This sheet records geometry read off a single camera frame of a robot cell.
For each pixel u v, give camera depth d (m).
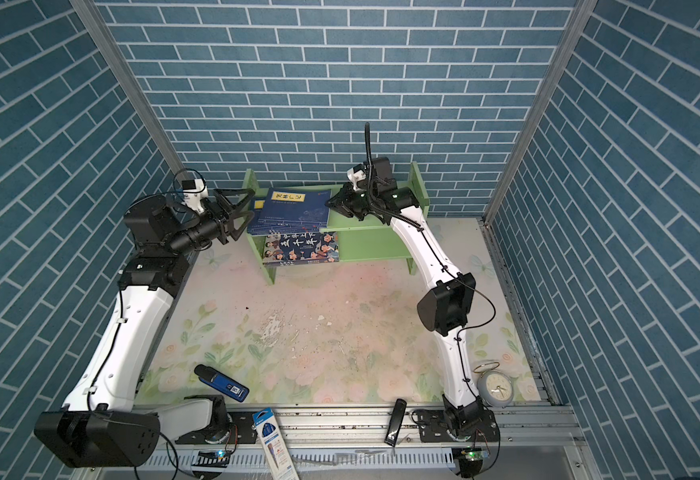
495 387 0.77
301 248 0.93
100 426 0.36
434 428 0.74
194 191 0.61
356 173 0.79
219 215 0.57
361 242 0.99
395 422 0.72
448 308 0.56
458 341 0.60
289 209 0.80
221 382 0.78
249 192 0.62
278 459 0.68
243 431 0.73
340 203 0.72
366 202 0.72
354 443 0.73
